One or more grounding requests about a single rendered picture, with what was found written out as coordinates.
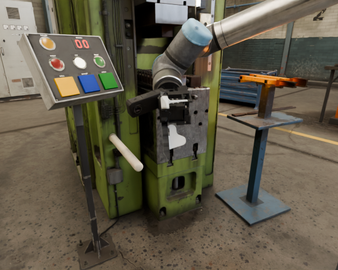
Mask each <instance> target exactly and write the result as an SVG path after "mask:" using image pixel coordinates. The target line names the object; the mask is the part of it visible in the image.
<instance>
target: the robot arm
mask: <svg viewBox="0 0 338 270"><path fill-rule="evenodd" d="M336 4H338V0H266V1H263V2H261V3H259V4H257V5H255V6H252V7H250V8H247V9H245V10H243V11H241V12H239V13H236V14H234V15H232V16H230V17H228V18H225V19H223V20H221V21H219V22H215V23H213V24H210V25H208V26H204V25H203V24H202V23H200V22H199V21H197V20H195V19H193V18H190V19H188V20H187V21H186V22H185V23H184V24H183V26H182V28H181V30H180V31H179V32H178V34H177V35H176V36H175V38H174V39H173V41H172V42H171V43H170V45H169V46H168V47H167V49H166V50H165V51H164V53H163V54H161V55H159V56H158V57H157V58H156V59H155V61H154V63H153V65H152V80H153V91H150V92H148V93H145V94H142V95H139V96H136V97H134V98H131V99H128V100H127V101H126V106H127V112H128V114H129V115H130V116H131V117H132V118H135V117H137V116H140V115H142V114H145V113H148V112H150V111H153V110H155V109H159V116H160V123H161V127H162V136H163V152H164V155H165V156H166V158H167V159H168V160H170V149H173V148H176V147H179V146H182V145H184V144H185V143H186V138H185V137H183V136H181V135H178V134H177V130H176V127H175V126H174V125H169V126H168V125H167V123H168V122H169V123H176V124H177V125H184V124H191V121H190V117H191V115H190V111H189V103H190V102H193V101H192V97H191V94H190V91H188V89H187V85H183V82H182V76H183V74H184V73H185V72H186V71H187V70H188V68H189V67H190V66H191V65H192V64H193V62H194V61H195V60H196V59H197V58H198V57H207V56H210V55H211V54H212V53H215V52H217V51H220V50H222V49H224V48H226V47H228V46H231V45H233V44H236V43H238V42H241V41H244V40H247V39H249V38H252V37H254V36H257V35H259V34H262V33H264V32H267V31H269V30H272V29H274V28H277V27H280V26H282V25H285V24H287V23H290V22H292V21H295V20H297V19H300V18H302V17H306V16H308V15H310V14H313V13H316V12H318V11H321V10H323V9H326V8H328V7H331V6H333V5H336ZM189 98H190V99H189ZM168 129H169V130H170V136H169V135H168Z"/></svg>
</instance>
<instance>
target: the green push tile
mask: <svg viewBox="0 0 338 270"><path fill-rule="evenodd" d="M98 76H99V78H100V81H101V83H102V85H103V87H104V90H108V89H114V88H118V85H117V83H116V81H115V79H114V76H113V74H112V73H101V74H98Z"/></svg>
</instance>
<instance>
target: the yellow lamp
mask: <svg viewBox="0 0 338 270"><path fill-rule="evenodd" d="M41 42H42V44H43V46H45V47H46V48H48V49H52V48H53V47H54V44H53V42H52V41H51V40H50V39H48V38H43V39H42V40H41Z"/></svg>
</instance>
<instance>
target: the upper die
mask: <svg viewBox="0 0 338 270"><path fill-rule="evenodd" d="M187 14H188V6H183V5H172V4H162V3H153V4H151V5H148V6H146V7H143V8H141V9H138V10H135V29H145V28H150V27H156V26H173V27H177V26H182V25H183V24H184V23H185V22H186V21H187Z"/></svg>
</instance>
